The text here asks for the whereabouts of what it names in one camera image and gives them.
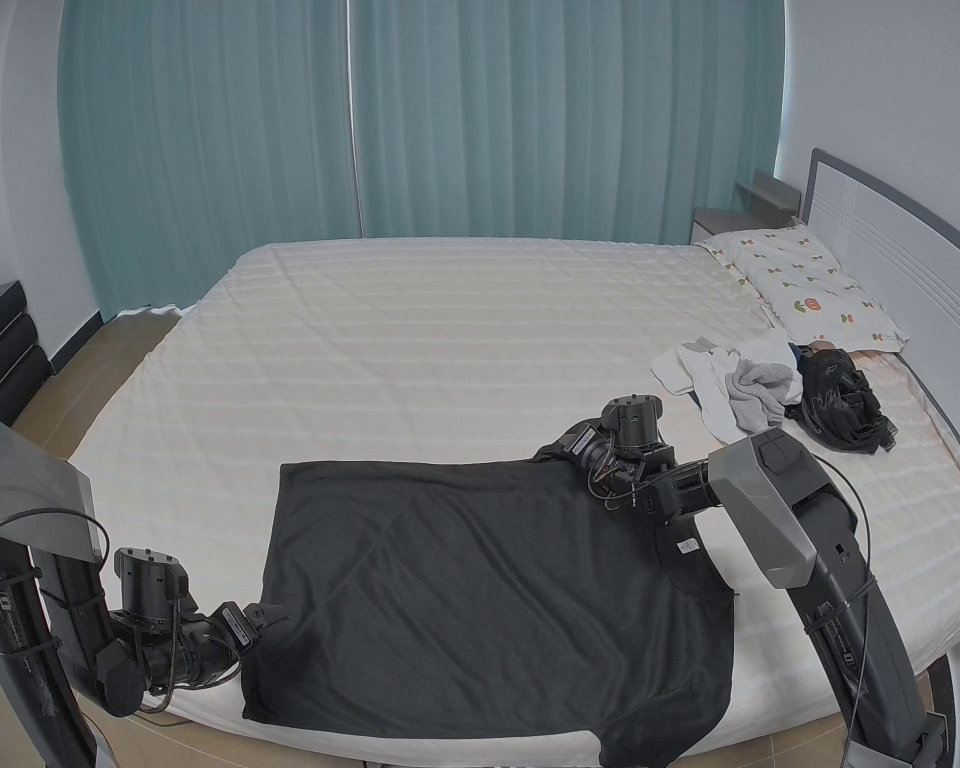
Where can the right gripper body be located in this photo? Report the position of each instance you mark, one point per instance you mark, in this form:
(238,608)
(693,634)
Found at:
(581,446)

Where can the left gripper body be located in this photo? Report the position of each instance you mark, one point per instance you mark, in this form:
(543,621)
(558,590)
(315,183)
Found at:
(240,634)

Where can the black T-shirt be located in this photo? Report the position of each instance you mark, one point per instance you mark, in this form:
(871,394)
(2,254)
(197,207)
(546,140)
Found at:
(450,600)

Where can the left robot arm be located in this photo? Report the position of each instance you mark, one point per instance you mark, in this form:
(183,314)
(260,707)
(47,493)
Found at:
(75,637)

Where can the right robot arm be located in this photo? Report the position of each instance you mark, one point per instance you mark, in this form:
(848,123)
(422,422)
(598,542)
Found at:
(772,510)

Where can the bed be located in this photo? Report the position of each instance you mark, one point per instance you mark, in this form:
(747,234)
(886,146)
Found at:
(450,337)

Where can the pile of clothes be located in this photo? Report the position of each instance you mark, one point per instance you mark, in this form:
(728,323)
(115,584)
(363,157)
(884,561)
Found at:
(750,390)

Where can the black garment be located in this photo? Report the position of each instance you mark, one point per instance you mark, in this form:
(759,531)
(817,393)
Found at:
(832,397)

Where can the grey bedside table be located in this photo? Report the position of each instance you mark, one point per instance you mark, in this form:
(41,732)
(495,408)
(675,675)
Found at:
(720,221)

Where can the white printed pillow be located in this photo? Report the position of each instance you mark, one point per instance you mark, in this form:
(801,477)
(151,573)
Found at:
(810,285)

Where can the blue-green curtain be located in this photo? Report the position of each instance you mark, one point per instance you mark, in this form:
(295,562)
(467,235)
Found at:
(210,150)
(562,112)

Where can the black chest of drawers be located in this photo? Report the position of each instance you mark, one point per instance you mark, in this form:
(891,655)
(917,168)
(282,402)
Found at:
(19,352)

